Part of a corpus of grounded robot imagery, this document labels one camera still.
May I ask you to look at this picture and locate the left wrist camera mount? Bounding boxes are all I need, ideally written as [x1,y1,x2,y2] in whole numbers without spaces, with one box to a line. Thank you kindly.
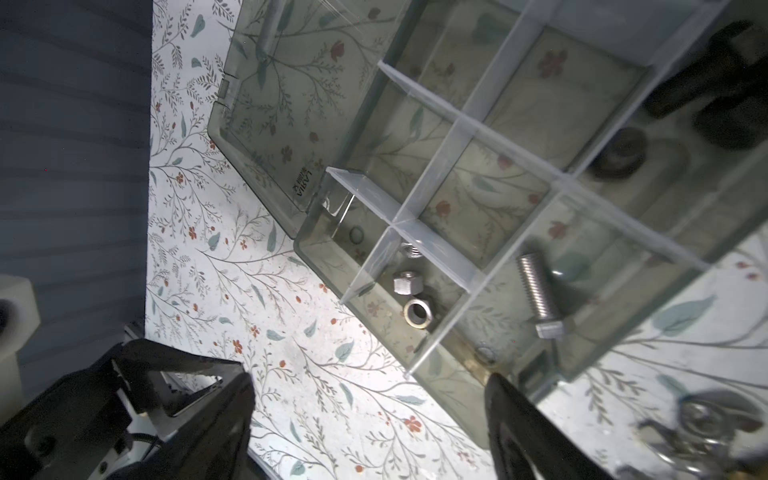
[1,274,41,361]

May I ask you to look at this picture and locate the black hex bolt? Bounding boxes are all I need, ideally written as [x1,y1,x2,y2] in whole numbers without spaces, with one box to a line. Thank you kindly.
[588,127,648,180]

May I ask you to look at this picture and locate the silver hex bolt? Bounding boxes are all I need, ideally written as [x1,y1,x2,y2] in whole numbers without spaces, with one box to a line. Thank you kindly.
[516,252,567,339]

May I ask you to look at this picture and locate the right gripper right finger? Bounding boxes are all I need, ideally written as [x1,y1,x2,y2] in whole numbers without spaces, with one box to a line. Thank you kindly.
[484,373,611,479]

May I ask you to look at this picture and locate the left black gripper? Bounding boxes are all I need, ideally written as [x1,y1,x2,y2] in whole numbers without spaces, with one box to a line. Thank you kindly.
[1,339,244,479]

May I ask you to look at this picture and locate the dark hex bolt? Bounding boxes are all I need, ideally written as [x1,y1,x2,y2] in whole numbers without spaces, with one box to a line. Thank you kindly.
[643,20,767,119]
[693,67,767,151]

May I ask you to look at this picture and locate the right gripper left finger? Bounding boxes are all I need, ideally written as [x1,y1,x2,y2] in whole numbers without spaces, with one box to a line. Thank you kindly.
[110,373,255,479]

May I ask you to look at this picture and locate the pile of screws and nuts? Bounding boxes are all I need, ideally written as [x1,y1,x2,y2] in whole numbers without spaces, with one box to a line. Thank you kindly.
[635,390,767,479]

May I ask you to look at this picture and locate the clear divided organizer box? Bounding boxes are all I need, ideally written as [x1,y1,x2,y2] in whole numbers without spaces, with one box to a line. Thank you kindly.
[209,1,767,447]

